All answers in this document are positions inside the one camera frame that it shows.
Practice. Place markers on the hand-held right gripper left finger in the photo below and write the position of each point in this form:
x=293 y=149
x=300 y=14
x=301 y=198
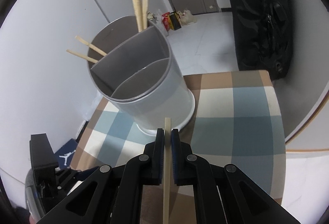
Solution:
x=159 y=157

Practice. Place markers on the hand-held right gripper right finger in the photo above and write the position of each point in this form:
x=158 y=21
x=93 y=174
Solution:
x=176 y=157

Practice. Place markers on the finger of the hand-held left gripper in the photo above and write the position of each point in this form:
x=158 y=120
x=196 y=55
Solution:
x=74 y=175

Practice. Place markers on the grey utensil holder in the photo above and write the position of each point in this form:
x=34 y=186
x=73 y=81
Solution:
x=154 y=90

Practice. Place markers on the blue box white figure print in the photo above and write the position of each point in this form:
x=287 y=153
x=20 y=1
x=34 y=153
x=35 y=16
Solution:
x=64 y=154

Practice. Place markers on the checked tablecloth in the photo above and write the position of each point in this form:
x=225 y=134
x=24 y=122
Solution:
x=244 y=124

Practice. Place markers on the yellow and black box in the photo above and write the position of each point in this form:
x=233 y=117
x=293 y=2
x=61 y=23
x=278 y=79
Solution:
x=175 y=21

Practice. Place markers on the red plastic bag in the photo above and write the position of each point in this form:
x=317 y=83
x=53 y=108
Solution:
x=166 y=21

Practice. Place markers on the round wooden rimmed panel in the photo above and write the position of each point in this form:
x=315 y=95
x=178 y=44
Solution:
x=311 y=134

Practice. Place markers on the black hanging bag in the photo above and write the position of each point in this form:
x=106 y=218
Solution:
x=257 y=21

